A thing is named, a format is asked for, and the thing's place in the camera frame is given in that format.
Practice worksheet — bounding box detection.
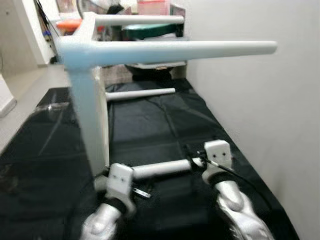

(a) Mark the cream plastic table top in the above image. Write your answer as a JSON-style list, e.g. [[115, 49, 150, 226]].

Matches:
[[55, 12, 111, 176]]

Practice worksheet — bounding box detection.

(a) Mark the orange plastic lid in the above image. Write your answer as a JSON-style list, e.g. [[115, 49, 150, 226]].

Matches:
[[56, 19, 83, 33]]

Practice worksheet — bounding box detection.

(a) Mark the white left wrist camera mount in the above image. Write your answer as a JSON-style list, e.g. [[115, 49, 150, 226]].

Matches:
[[105, 163, 136, 206]]

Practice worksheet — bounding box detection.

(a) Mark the dark green round lid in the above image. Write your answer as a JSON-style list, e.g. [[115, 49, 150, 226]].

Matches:
[[122, 24, 183, 41]]

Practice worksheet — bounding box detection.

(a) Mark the black round basin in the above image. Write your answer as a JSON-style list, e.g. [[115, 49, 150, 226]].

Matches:
[[127, 66, 186, 81]]

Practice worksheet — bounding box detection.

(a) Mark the pink plastic box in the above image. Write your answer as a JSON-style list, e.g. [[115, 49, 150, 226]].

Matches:
[[137, 0, 171, 16]]

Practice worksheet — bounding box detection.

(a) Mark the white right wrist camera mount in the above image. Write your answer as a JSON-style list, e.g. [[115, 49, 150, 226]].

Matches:
[[202, 140, 233, 183]]

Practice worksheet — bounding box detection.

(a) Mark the black tablecloth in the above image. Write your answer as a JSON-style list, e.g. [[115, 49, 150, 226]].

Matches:
[[0, 77, 288, 240]]

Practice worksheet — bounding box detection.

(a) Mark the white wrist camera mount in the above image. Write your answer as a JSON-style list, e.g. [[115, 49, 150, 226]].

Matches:
[[202, 140, 233, 183], [105, 163, 136, 206]]

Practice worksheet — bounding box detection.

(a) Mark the white plastic table leg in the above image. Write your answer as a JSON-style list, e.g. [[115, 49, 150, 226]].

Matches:
[[55, 37, 278, 71], [95, 159, 206, 191], [82, 12, 186, 28], [105, 87, 177, 102]]

